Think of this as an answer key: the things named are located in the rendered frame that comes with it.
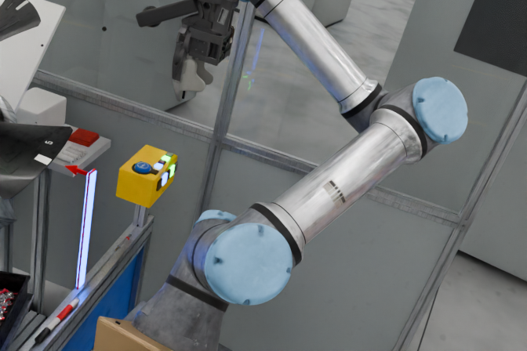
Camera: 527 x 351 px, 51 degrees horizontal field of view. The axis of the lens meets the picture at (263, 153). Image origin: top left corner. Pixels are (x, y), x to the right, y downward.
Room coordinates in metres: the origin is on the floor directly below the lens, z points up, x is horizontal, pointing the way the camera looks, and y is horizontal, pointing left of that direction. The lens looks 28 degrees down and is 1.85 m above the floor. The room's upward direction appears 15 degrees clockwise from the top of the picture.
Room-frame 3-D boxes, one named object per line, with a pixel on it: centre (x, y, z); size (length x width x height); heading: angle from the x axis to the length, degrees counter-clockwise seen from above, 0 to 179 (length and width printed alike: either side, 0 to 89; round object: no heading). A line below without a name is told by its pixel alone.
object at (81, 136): (1.62, 0.61, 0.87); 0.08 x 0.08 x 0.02; 85
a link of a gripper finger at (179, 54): (0.92, 0.18, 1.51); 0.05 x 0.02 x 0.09; 172
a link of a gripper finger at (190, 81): (0.92, 0.16, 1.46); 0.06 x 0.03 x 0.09; 82
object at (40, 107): (1.61, 0.80, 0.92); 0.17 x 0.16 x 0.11; 172
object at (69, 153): (1.50, 0.64, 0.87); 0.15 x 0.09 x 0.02; 78
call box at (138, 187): (1.25, 0.29, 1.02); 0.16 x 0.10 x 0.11; 172
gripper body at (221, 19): (0.94, 0.16, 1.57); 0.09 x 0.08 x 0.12; 82
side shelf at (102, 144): (1.57, 0.73, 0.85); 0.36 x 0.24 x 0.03; 82
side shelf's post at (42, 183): (1.57, 0.73, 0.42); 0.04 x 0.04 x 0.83; 82
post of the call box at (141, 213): (1.25, 0.29, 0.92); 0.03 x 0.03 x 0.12; 82
